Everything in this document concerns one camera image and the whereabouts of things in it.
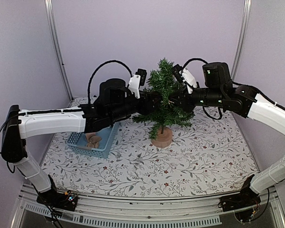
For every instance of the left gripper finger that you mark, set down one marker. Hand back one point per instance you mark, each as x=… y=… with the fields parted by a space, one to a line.
x=157 y=96
x=157 y=104

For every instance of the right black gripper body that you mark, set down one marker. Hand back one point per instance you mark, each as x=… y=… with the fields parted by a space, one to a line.
x=189 y=106

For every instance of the left aluminium frame post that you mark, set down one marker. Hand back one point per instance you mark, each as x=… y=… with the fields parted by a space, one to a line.
x=53 y=31

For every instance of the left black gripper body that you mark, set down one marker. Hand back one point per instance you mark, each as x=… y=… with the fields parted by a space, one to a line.
x=146 y=109

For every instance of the light blue plastic basket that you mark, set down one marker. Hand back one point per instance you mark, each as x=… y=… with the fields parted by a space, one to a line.
x=77 y=142

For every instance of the front aluminium rail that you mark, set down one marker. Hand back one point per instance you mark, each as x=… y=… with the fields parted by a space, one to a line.
x=100 y=211

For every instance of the wooden tree base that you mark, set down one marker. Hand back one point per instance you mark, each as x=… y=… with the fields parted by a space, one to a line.
x=164 y=139

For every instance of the aluminium frame post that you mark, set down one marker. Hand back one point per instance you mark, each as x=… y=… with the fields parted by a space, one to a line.
x=241 y=39
x=53 y=31

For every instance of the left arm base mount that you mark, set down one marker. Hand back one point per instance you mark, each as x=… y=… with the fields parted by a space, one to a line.
x=52 y=198

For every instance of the right aluminium frame post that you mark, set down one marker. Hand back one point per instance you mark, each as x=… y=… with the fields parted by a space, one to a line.
x=241 y=39

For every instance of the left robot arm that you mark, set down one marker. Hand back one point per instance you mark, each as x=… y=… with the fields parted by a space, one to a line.
x=116 y=101

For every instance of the beige burlap bow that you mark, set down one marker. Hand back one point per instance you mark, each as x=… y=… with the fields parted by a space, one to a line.
x=93 y=140

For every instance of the small green christmas tree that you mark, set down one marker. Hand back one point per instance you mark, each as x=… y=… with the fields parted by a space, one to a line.
x=162 y=80

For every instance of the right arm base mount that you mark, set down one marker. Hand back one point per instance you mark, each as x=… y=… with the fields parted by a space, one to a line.
x=245 y=198

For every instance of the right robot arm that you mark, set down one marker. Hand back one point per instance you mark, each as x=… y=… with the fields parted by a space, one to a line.
x=244 y=100

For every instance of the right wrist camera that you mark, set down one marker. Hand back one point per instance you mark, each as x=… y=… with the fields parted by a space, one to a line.
x=177 y=72

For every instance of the floral table mat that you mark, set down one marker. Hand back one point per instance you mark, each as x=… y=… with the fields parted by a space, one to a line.
x=208 y=158

